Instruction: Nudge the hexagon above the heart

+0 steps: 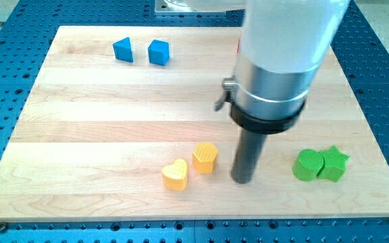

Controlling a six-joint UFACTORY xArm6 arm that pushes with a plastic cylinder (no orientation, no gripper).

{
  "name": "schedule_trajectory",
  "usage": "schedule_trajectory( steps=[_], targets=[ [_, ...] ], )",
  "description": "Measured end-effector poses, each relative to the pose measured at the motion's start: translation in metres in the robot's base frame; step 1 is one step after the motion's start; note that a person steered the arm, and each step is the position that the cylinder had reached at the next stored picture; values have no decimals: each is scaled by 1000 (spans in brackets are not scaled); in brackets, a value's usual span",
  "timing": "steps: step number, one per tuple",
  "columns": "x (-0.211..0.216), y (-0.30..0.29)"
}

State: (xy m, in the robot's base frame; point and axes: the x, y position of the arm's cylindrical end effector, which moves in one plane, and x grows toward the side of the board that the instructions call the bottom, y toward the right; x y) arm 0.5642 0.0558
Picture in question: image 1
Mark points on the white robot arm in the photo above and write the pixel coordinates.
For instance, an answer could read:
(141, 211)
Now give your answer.
(281, 47)

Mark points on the blue triangle block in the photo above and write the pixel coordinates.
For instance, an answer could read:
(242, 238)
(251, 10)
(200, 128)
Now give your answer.
(123, 51)

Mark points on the yellow hexagon block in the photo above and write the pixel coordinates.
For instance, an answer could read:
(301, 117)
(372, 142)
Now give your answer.
(204, 157)

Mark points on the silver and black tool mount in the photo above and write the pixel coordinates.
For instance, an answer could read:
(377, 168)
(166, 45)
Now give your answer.
(262, 101)

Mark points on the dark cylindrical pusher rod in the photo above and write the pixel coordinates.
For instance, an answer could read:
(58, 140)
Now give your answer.
(250, 146)

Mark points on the red block behind arm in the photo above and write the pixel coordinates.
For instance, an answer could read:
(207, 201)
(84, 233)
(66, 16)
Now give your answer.
(238, 46)

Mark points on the green cylinder block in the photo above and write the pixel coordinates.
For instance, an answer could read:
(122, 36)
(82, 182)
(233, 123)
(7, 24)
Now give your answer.
(307, 165)

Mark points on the wooden board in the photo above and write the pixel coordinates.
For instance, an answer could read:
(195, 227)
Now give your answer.
(96, 132)

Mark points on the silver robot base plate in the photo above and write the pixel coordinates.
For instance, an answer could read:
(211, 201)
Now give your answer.
(178, 6)

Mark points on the yellow heart block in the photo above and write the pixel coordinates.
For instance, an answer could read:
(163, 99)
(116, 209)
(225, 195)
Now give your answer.
(175, 175)

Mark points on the green star block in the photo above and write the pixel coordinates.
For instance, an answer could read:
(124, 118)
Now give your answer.
(334, 164)

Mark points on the blue cube block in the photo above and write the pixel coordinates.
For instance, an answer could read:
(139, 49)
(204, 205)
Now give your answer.
(159, 52)

